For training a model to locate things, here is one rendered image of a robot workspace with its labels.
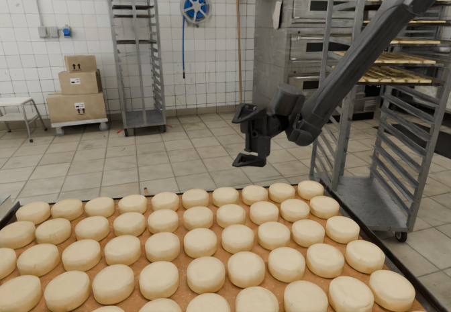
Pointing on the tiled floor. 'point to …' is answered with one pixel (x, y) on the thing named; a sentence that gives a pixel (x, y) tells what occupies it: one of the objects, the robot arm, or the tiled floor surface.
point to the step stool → (19, 113)
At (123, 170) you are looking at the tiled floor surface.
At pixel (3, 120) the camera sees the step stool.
